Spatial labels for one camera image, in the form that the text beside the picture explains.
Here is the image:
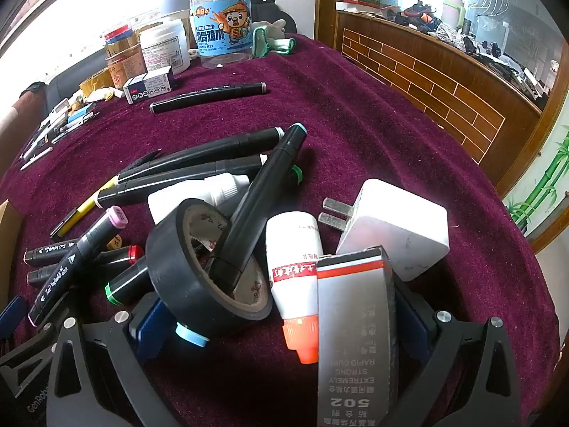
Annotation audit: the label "wooden door frame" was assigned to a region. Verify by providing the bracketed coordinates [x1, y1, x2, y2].
[315, 0, 343, 49]

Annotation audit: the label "black marker grey caps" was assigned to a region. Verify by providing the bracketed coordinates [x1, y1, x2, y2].
[149, 82, 267, 115]

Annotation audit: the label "pile of clutter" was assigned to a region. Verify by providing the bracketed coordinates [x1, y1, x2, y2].
[391, 0, 552, 107]

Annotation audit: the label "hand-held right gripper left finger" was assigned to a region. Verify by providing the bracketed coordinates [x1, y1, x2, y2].
[44, 296, 179, 427]

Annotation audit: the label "pale green jug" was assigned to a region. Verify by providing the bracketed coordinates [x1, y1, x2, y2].
[441, 0, 467, 27]

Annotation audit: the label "black marker pale grey cap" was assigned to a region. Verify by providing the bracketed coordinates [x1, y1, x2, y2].
[118, 127, 285, 183]

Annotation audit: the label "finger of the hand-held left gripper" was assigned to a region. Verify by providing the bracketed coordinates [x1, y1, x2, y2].
[0, 296, 58, 399]

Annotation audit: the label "black bag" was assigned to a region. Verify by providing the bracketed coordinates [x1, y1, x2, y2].
[250, 0, 298, 34]

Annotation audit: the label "white container grey lid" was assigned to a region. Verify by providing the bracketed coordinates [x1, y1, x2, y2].
[160, 0, 193, 21]

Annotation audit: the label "black electrical tape roll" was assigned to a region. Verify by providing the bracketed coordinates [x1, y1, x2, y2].
[145, 198, 274, 336]

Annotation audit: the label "wooden brick pattern headboard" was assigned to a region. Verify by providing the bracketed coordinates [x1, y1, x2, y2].
[335, 9, 554, 188]

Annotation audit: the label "black marker white print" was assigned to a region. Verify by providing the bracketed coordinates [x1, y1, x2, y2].
[23, 239, 81, 268]

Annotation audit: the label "bamboo wall sticker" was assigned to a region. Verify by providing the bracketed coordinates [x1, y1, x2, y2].
[504, 129, 569, 236]

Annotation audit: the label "clear jar red lid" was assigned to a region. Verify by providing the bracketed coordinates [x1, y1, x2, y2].
[103, 22, 136, 56]

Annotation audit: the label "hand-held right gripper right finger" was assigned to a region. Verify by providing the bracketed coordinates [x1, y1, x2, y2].
[393, 276, 523, 427]

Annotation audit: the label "white squeeze bottle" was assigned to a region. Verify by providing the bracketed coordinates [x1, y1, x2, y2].
[148, 173, 252, 225]

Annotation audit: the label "black pen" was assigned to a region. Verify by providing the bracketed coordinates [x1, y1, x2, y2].
[116, 149, 163, 179]

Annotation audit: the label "yellow pen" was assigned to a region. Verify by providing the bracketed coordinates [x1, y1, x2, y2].
[50, 175, 118, 238]

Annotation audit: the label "clear jar cartoon label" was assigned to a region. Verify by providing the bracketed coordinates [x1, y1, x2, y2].
[191, 0, 253, 69]

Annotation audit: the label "white and green work gloves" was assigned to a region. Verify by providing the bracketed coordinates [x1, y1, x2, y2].
[252, 19, 298, 59]

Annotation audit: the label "white glue bottle orange cap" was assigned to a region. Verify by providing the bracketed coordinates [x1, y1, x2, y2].
[265, 211, 325, 364]

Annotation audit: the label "white and blue carton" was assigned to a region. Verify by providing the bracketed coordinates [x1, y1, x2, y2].
[122, 66, 175, 105]

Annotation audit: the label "reddish brown chair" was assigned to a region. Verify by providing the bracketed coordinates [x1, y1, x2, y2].
[0, 93, 47, 174]

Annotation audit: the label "white power adapter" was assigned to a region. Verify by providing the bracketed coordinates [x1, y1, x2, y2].
[318, 179, 450, 282]

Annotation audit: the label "black marker pink cap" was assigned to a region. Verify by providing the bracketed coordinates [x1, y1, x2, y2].
[28, 205, 129, 326]

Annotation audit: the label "row of small pens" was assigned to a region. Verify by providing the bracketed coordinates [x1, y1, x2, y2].
[18, 98, 101, 172]

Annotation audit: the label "white plastic tub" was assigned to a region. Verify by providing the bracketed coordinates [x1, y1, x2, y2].
[140, 19, 191, 76]

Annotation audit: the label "black marker red cap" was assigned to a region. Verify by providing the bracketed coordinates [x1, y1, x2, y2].
[27, 244, 145, 288]

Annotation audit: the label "white crumpled wrapper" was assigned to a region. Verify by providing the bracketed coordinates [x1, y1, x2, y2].
[84, 86, 125, 103]

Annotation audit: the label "black marker light blue cap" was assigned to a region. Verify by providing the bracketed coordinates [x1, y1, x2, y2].
[205, 122, 308, 294]
[175, 321, 211, 348]

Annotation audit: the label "dark grey sofa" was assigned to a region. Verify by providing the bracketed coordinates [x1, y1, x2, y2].
[44, 47, 110, 107]

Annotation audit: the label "black marker white cap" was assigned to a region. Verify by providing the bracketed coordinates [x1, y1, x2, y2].
[95, 153, 268, 209]

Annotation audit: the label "silver glue box red stripe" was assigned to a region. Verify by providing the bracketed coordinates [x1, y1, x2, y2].
[315, 246, 398, 427]

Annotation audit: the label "burgundy table cloth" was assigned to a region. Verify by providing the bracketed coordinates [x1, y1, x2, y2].
[0, 33, 561, 427]

